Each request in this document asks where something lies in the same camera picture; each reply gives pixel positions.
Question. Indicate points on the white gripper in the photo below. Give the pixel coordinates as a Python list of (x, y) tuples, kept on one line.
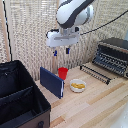
[(63, 37)]

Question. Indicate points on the yellow food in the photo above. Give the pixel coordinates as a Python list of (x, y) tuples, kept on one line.
[(78, 85)]

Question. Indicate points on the white bowl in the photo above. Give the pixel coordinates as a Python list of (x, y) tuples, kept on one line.
[(77, 89)]

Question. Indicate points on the white black Franka robot arm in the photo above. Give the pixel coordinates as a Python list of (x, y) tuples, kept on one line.
[(71, 13)]

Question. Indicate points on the red plastic cup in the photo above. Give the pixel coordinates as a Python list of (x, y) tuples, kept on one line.
[(63, 73)]

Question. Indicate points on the dark blue book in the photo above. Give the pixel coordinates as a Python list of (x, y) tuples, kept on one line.
[(50, 81)]

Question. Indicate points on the woven folding screen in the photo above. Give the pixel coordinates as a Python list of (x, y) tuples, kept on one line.
[(30, 33)]

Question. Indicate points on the thin black pole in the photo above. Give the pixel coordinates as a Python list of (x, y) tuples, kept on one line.
[(8, 33)]

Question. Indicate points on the black fabric storage box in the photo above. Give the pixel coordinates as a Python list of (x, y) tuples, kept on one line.
[(20, 96)]

